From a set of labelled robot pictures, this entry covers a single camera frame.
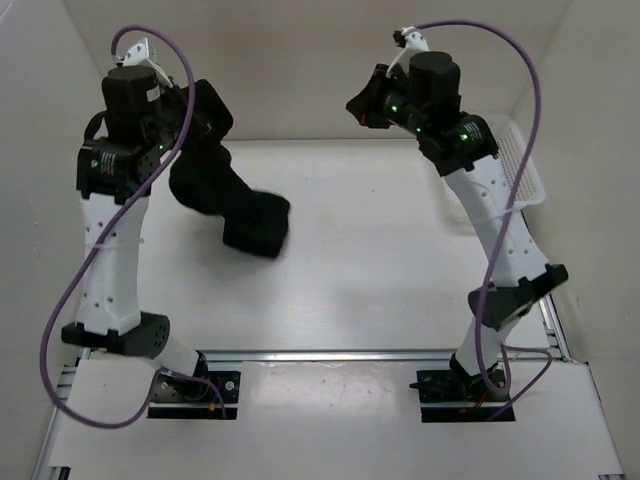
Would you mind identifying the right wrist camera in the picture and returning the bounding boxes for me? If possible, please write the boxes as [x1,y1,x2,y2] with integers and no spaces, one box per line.
[392,26,430,64]

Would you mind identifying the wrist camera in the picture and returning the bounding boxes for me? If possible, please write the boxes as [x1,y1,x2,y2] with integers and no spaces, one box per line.
[392,26,430,64]
[117,37,157,68]

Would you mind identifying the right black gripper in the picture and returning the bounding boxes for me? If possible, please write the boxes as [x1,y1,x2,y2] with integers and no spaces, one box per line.
[345,65,427,139]

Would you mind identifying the black shorts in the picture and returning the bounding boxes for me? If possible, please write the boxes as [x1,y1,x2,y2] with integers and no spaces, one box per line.
[168,139,292,260]

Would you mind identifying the aluminium frame rail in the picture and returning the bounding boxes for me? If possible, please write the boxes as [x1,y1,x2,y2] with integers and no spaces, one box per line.
[202,349,571,365]

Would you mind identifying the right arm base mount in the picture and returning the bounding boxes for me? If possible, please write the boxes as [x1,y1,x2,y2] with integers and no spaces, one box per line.
[409,370,516,424]

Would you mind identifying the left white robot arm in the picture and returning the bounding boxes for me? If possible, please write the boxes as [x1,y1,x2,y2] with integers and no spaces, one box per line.
[61,66,210,400]

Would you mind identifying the white plastic basket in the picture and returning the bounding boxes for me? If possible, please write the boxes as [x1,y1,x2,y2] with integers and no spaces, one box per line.
[487,114,546,231]

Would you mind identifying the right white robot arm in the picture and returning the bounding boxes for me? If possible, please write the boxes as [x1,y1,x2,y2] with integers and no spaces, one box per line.
[346,51,568,400]

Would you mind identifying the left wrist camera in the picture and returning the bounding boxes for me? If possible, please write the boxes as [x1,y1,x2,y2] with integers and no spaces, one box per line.
[117,37,157,68]

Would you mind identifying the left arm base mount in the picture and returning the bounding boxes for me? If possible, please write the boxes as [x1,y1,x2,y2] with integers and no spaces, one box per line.
[147,369,241,420]

